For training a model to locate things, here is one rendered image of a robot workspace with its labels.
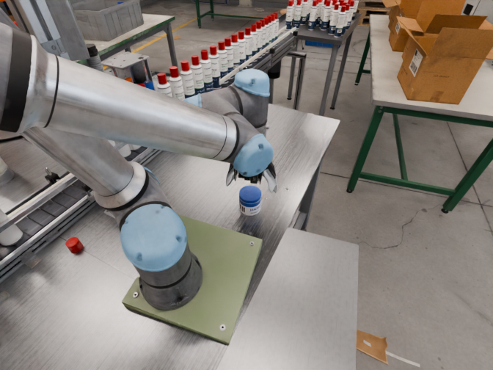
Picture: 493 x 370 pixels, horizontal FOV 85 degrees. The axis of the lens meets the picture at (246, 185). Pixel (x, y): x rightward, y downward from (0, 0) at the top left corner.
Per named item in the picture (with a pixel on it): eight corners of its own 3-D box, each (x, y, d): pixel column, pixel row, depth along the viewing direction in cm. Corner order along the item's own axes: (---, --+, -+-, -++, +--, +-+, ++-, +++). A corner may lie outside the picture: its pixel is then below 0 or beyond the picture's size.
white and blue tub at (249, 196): (241, 198, 91) (241, 183, 87) (262, 201, 90) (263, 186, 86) (237, 214, 86) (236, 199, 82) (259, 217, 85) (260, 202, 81)
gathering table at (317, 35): (287, 95, 330) (296, 6, 266) (338, 107, 309) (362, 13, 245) (262, 124, 283) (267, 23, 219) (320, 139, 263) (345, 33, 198)
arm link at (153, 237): (146, 298, 55) (126, 269, 45) (128, 247, 62) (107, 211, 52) (200, 269, 59) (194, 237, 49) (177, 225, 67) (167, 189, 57)
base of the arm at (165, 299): (161, 244, 74) (152, 224, 66) (212, 260, 71) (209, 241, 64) (128, 297, 64) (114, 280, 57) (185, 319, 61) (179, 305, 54)
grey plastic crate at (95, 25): (110, 21, 274) (102, -5, 259) (145, 23, 267) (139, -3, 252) (68, 38, 232) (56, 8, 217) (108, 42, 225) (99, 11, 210)
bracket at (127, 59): (128, 53, 106) (127, 51, 105) (150, 58, 102) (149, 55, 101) (100, 64, 97) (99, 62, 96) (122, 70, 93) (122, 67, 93)
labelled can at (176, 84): (180, 109, 126) (172, 64, 111) (189, 111, 124) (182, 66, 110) (173, 114, 122) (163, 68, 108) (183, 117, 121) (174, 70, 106)
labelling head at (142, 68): (144, 111, 123) (127, 52, 106) (166, 118, 119) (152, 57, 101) (121, 126, 114) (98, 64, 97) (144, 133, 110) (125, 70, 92)
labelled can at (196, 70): (199, 96, 135) (193, 53, 121) (207, 98, 134) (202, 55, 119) (192, 100, 132) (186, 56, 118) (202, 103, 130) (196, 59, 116)
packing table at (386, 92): (351, 81, 360) (370, 14, 306) (417, 89, 342) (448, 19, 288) (340, 194, 208) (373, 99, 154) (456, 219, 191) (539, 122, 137)
